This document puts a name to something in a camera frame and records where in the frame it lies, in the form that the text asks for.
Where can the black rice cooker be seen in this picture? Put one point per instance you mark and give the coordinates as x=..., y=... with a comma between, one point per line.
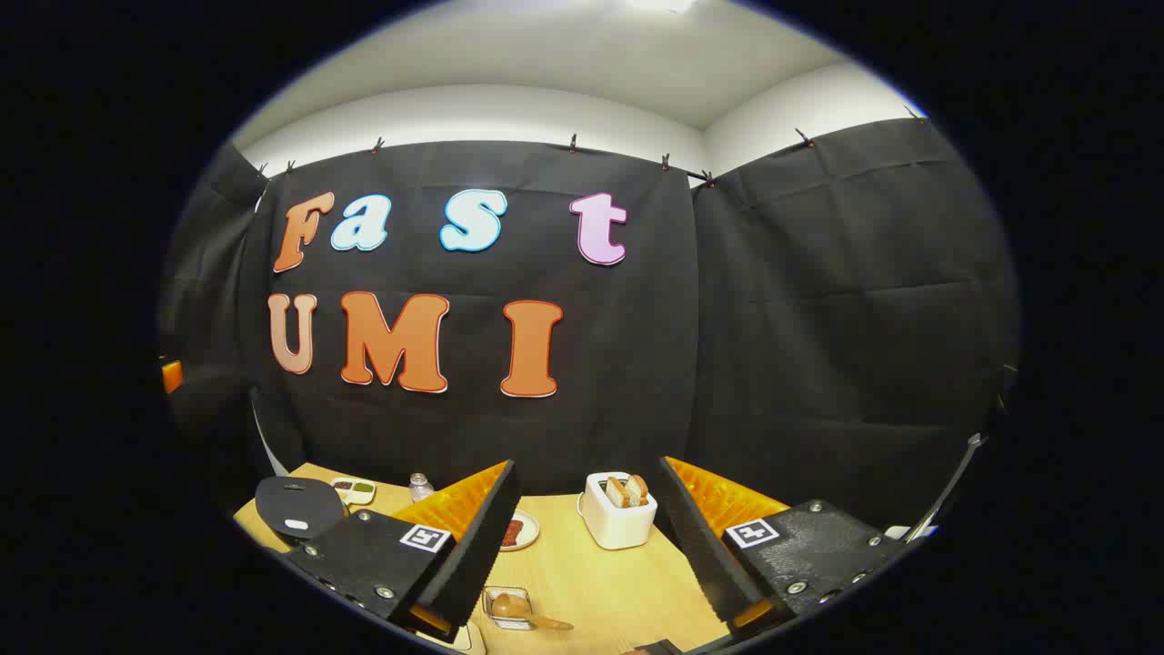
x=300, y=508

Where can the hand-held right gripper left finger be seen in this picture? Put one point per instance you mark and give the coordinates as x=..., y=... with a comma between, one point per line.
x=477, y=555

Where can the small clear bottle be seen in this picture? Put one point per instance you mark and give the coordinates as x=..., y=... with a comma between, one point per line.
x=420, y=488

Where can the wooden spoon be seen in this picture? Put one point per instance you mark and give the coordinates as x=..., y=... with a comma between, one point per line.
x=511, y=608

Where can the red meat piece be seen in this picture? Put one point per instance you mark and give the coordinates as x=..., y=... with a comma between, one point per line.
x=512, y=532

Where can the white toaster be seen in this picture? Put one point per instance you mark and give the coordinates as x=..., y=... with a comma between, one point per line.
x=617, y=526

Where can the toast bread slices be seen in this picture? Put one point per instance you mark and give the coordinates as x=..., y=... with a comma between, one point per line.
x=627, y=491

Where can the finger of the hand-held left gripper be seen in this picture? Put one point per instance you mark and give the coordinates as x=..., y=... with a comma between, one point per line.
x=172, y=376

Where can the white round plate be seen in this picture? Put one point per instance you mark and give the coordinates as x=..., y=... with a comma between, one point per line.
x=529, y=537

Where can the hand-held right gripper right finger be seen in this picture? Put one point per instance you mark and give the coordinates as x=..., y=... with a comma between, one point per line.
x=705, y=555

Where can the white divided grain dish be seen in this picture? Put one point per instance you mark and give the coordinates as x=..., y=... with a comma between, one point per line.
x=353, y=491

